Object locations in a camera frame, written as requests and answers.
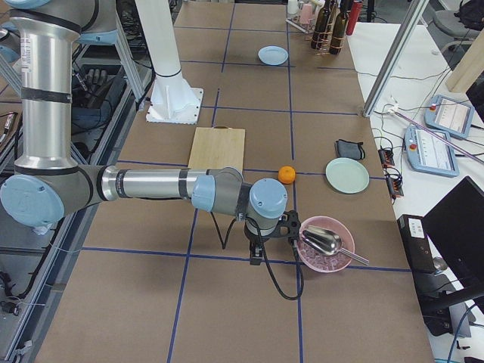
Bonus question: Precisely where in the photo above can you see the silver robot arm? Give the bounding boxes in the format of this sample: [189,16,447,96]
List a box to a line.
[1,1,300,265]

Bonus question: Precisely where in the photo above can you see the light green plate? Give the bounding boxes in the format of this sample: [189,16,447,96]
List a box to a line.
[325,157,370,194]

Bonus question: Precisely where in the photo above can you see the pink bowl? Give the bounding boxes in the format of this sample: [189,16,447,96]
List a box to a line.
[299,216,355,253]

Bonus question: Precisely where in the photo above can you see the far teach pendant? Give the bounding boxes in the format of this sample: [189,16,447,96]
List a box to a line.
[424,95,475,139]

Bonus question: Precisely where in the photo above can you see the near teach pendant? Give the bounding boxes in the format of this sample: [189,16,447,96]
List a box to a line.
[405,126,460,178]

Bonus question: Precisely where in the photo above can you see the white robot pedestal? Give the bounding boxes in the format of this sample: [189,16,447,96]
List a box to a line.
[136,0,203,125]

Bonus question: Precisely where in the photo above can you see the dark wine bottle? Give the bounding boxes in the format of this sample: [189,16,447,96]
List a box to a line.
[310,0,330,49]
[329,0,349,55]

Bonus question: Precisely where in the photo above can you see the orange black adapter near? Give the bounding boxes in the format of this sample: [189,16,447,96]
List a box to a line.
[384,168,404,201]

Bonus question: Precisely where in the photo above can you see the orange fruit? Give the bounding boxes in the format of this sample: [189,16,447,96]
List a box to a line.
[278,166,296,185]

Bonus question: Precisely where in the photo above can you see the orange black adapter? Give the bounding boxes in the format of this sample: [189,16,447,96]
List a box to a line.
[384,168,404,201]
[378,148,395,168]

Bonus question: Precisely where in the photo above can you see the black computer box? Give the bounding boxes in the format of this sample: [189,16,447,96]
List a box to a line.
[397,214,448,293]

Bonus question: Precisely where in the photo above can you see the orange black adapter far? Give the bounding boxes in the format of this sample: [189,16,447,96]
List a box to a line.
[378,148,395,168]

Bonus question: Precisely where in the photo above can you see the wooden cutting board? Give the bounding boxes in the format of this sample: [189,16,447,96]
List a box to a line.
[188,127,246,172]

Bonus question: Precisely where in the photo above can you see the teach pendant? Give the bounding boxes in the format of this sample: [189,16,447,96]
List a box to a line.
[405,126,460,178]
[424,95,475,139]

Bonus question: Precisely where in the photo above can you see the metal scoop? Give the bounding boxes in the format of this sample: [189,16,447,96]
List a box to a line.
[302,225,369,265]

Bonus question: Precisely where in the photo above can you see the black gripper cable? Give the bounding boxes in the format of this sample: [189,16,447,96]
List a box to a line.
[209,211,306,302]

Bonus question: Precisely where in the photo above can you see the red bottle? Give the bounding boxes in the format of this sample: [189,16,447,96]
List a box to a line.
[346,0,363,36]

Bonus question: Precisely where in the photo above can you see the dark wine bottle right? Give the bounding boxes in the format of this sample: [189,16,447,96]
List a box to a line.
[329,0,349,55]

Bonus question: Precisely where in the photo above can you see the aluminium frame post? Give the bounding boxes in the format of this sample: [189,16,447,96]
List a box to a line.
[362,0,430,118]

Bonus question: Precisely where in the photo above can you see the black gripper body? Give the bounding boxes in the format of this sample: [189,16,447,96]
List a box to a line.
[244,210,301,254]

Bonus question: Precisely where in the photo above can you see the pink cup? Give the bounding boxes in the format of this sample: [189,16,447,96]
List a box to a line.
[299,3,313,25]

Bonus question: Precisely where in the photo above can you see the copper wire bottle rack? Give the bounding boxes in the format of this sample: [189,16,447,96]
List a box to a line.
[316,1,341,54]

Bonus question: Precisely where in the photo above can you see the clear ice cubes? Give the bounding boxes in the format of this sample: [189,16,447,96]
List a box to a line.
[297,240,351,273]

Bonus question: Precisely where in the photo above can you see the black computer monitor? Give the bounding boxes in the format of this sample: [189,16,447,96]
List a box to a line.
[423,176,484,287]

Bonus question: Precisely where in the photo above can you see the light blue plate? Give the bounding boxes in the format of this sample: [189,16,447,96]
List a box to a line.
[258,45,289,66]

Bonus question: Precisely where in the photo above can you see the dark wine bottle left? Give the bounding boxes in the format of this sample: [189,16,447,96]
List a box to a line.
[310,0,330,49]

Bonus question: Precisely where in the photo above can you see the dark grey folded cloth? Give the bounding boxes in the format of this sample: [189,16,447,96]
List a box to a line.
[335,139,366,160]

